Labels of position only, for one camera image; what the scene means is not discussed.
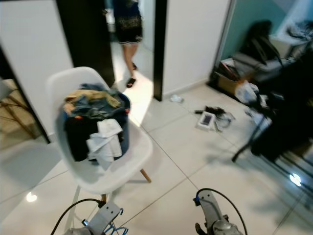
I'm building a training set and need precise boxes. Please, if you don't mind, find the black metal clothes rack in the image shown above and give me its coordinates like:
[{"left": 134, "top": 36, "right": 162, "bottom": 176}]
[{"left": 231, "top": 44, "right": 313, "bottom": 167}]

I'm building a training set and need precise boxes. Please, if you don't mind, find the white boxed device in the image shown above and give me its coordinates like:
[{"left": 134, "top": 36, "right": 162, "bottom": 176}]
[{"left": 196, "top": 112, "right": 217, "bottom": 131}]

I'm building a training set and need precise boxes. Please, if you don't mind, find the clear plastic wrapper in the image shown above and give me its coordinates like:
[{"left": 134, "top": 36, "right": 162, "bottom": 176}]
[{"left": 215, "top": 112, "right": 234, "bottom": 129}]

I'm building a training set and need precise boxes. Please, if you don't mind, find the white garment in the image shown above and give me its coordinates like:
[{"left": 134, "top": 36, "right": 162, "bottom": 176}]
[{"left": 87, "top": 119, "right": 123, "bottom": 170}]

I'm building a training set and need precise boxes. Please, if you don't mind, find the blue laundry basket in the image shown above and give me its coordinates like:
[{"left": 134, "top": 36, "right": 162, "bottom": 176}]
[{"left": 61, "top": 91, "right": 132, "bottom": 162}]

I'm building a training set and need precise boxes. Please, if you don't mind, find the white plastic bag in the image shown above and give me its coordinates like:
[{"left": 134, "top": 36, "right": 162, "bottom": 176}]
[{"left": 235, "top": 81, "right": 259, "bottom": 103}]

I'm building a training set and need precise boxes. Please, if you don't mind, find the brown cardboard box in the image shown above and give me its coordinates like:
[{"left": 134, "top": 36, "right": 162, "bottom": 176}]
[{"left": 213, "top": 71, "right": 243, "bottom": 94}]

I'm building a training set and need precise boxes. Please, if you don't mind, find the black garment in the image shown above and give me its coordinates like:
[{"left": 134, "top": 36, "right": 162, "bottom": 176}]
[{"left": 66, "top": 115, "right": 101, "bottom": 162}]

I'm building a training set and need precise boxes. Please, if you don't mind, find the grey padded seat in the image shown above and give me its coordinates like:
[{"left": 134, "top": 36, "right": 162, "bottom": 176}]
[{"left": 230, "top": 51, "right": 282, "bottom": 79}]

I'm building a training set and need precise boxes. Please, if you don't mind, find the tan printed garment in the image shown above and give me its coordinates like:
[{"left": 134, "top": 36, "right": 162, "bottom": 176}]
[{"left": 64, "top": 90, "right": 120, "bottom": 108}]

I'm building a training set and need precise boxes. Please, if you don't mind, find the black door jamb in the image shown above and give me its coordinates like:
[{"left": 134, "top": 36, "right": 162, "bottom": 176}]
[{"left": 153, "top": 0, "right": 169, "bottom": 102}]

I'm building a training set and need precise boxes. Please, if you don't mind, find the white plastic chair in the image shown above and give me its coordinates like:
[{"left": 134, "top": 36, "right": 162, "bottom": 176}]
[{"left": 45, "top": 66, "right": 154, "bottom": 231}]

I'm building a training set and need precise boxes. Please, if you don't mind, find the black backpack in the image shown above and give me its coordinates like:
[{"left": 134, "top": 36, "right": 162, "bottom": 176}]
[{"left": 245, "top": 20, "right": 282, "bottom": 64}]

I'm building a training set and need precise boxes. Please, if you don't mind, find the white desk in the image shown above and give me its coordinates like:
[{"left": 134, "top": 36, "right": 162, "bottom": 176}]
[{"left": 271, "top": 20, "right": 313, "bottom": 59}]

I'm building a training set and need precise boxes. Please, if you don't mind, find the person in dark shorts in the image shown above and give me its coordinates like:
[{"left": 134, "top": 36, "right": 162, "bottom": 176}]
[{"left": 112, "top": 0, "right": 143, "bottom": 89}]

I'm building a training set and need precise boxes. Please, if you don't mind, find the black door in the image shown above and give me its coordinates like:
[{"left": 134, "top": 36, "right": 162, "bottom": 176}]
[{"left": 56, "top": 0, "right": 117, "bottom": 89}]

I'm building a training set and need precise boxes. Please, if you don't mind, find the light grey right wrist camera mount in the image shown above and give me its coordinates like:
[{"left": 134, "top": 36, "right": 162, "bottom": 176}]
[{"left": 196, "top": 190, "right": 225, "bottom": 228}]

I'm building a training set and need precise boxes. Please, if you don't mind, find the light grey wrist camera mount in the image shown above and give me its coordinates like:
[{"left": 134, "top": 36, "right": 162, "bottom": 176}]
[
  {"left": 88, "top": 202, "right": 123, "bottom": 235},
  {"left": 196, "top": 190, "right": 225, "bottom": 228}
]

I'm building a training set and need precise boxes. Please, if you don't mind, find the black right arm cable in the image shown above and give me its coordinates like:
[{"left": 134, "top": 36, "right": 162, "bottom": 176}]
[{"left": 195, "top": 188, "right": 250, "bottom": 235}]

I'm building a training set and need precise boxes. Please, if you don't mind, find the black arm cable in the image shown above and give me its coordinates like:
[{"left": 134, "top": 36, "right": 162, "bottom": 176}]
[
  {"left": 195, "top": 188, "right": 250, "bottom": 235},
  {"left": 50, "top": 197, "right": 106, "bottom": 235}
]

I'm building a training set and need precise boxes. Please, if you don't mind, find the light grey left wrist camera mount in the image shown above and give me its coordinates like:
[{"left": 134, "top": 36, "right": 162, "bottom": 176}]
[{"left": 88, "top": 202, "right": 123, "bottom": 235}]

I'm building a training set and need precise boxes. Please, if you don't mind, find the black charger with cable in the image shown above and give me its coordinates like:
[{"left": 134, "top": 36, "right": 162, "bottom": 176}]
[{"left": 195, "top": 106, "right": 225, "bottom": 116}]

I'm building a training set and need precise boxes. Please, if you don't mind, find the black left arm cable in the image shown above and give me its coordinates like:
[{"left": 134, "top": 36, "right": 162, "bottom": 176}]
[{"left": 50, "top": 197, "right": 106, "bottom": 235}]

